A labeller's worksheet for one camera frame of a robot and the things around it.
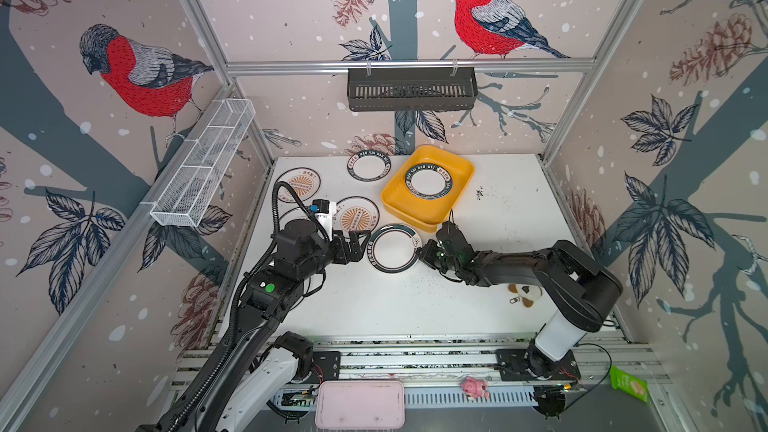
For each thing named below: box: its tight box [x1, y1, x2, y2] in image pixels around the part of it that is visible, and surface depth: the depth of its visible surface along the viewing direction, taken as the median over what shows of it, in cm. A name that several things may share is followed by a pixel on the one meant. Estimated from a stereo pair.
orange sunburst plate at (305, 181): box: [276, 167, 322, 203], surface depth 116 cm
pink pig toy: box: [462, 376, 489, 400], surface depth 70 cm
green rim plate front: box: [404, 163, 453, 200], surface depth 113 cm
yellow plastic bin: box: [381, 145, 475, 233], surface depth 113 cm
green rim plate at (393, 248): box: [367, 224, 422, 274], surface depth 97 cm
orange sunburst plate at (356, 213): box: [333, 196, 380, 233], surface depth 106 cm
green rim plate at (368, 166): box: [347, 150, 391, 182], surface depth 122 cm
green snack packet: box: [610, 365, 651, 406], surface depth 71 cm
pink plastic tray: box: [315, 380, 405, 430], surface depth 69 cm
